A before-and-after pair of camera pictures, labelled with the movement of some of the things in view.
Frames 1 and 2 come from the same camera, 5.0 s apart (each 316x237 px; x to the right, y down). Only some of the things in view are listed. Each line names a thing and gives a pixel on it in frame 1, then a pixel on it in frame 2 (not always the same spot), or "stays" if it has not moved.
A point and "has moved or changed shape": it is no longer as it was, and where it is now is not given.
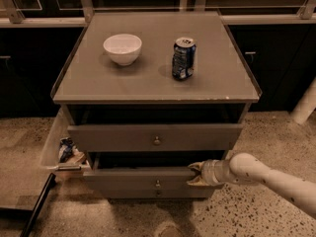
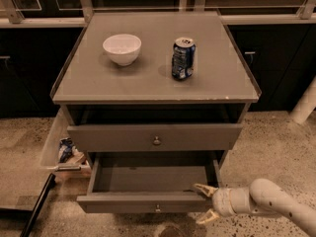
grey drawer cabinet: x=150 y=94 stays
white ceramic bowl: x=122 y=48 stays
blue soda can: x=184 y=57 stays
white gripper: x=208 y=173 to x=221 y=199
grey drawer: x=138 y=178 has moved or changed shape
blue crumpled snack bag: x=66 y=146 stays
